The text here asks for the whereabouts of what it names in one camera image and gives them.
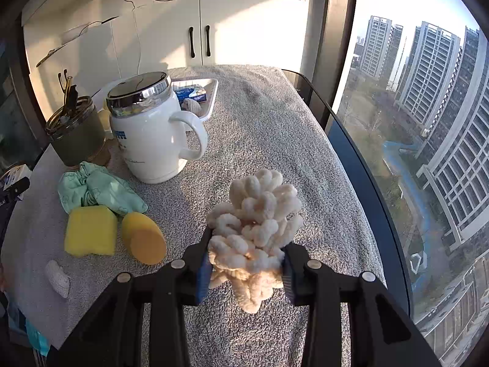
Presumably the cream knotted chunky yarn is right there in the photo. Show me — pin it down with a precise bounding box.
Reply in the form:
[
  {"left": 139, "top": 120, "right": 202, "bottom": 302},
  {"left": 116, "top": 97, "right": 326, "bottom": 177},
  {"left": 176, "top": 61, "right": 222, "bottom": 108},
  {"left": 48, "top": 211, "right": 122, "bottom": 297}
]
[{"left": 206, "top": 169, "right": 303, "bottom": 314}]

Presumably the round orange-yellow sponge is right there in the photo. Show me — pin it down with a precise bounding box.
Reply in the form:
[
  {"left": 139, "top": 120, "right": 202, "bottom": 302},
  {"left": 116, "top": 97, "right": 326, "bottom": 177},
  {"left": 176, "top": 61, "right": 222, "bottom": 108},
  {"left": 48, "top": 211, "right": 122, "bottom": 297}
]
[{"left": 121, "top": 212, "right": 167, "bottom": 265}]

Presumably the yellow rectangular sponge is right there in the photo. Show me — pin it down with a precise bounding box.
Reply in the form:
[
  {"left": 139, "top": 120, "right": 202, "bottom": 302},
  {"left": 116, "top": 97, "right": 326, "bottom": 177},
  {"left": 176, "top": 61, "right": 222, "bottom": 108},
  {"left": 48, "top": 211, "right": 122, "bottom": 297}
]
[{"left": 64, "top": 206, "right": 118, "bottom": 258}]

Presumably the white mug with chrome lid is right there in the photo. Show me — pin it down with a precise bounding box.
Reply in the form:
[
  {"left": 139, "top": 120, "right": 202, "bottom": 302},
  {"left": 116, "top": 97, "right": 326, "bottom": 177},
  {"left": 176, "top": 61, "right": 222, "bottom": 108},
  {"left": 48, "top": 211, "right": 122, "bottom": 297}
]
[{"left": 105, "top": 71, "right": 208, "bottom": 184}]

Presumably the mint green cloth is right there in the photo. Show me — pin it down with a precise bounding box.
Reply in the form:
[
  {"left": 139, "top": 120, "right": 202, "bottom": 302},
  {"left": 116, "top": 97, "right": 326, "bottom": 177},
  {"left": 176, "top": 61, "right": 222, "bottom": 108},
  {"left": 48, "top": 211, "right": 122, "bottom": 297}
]
[{"left": 57, "top": 161, "right": 148, "bottom": 216}]

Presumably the small white knitted pouch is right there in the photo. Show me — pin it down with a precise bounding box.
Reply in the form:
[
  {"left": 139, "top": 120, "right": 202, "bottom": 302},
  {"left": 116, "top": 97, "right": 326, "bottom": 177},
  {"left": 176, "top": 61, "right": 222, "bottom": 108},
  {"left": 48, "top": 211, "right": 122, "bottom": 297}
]
[{"left": 45, "top": 260, "right": 71, "bottom": 299}]

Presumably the grey terry towel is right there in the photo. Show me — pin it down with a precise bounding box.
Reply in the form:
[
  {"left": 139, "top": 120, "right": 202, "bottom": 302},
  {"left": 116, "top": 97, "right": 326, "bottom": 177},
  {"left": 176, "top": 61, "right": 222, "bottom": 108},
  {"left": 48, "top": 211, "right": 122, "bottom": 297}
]
[{"left": 2, "top": 65, "right": 387, "bottom": 367}]

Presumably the cream knitted roll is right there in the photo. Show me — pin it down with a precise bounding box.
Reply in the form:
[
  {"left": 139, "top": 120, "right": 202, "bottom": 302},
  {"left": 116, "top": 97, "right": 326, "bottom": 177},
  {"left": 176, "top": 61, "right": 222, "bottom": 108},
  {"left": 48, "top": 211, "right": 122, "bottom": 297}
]
[{"left": 182, "top": 98, "right": 203, "bottom": 117}]

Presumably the white ribbed plastic tray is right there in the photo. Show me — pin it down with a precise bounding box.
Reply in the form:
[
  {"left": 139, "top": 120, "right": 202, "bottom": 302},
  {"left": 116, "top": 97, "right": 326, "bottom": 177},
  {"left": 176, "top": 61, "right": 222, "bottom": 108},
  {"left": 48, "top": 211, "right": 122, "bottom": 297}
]
[{"left": 172, "top": 78, "right": 219, "bottom": 122}]

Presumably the blue tissue pack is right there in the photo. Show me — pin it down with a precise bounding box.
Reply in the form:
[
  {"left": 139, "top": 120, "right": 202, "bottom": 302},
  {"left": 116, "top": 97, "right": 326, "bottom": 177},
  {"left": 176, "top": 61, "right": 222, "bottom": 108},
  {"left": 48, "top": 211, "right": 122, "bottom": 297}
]
[{"left": 174, "top": 84, "right": 207, "bottom": 104}]

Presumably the dark green amber tumbler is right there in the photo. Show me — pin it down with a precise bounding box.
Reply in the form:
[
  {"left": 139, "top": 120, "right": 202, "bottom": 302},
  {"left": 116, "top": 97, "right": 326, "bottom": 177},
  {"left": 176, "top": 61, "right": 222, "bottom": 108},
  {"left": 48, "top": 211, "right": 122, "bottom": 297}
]
[{"left": 45, "top": 69, "right": 113, "bottom": 168}]

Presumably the white cabinet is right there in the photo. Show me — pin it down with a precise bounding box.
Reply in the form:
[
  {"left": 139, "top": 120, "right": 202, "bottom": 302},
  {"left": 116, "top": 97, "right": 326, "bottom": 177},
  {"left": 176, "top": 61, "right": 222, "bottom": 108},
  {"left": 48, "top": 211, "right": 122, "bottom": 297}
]
[{"left": 24, "top": 0, "right": 307, "bottom": 118}]

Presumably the white hanging cable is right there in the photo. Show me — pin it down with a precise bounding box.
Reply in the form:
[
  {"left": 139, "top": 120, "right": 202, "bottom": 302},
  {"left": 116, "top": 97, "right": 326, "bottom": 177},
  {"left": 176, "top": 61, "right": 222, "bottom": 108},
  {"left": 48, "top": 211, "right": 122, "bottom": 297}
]
[{"left": 131, "top": 5, "right": 144, "bottom": 77}]

